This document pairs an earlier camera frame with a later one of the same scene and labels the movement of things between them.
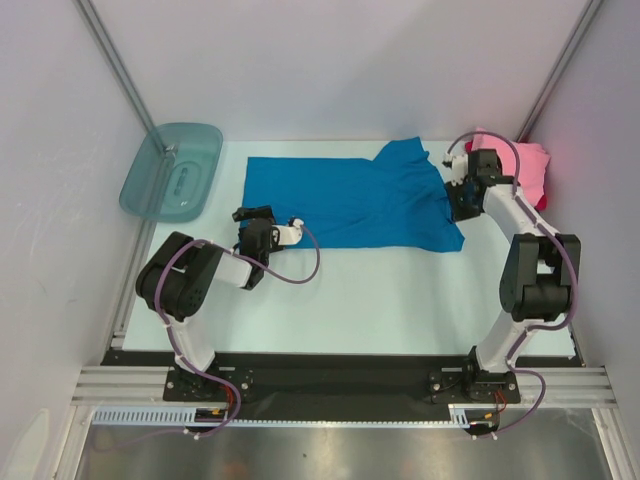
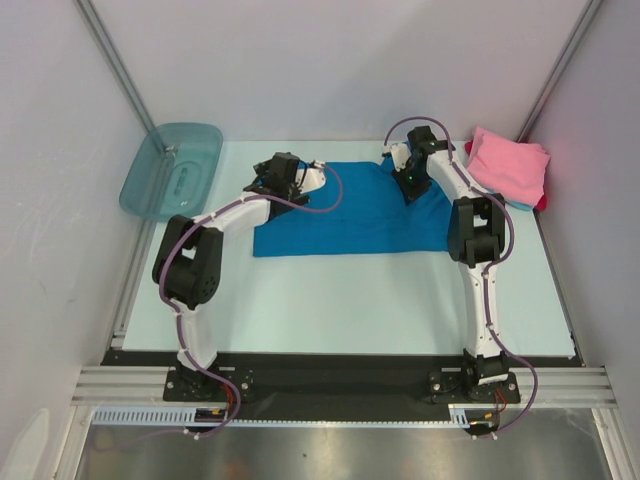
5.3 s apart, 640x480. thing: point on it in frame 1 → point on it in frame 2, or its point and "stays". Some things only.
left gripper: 245,213 → 298,198
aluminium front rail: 562,386 stays
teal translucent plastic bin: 171,177 stays
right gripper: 460,198 → 413,185
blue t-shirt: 397,201 stays
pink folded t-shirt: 534,162 stays
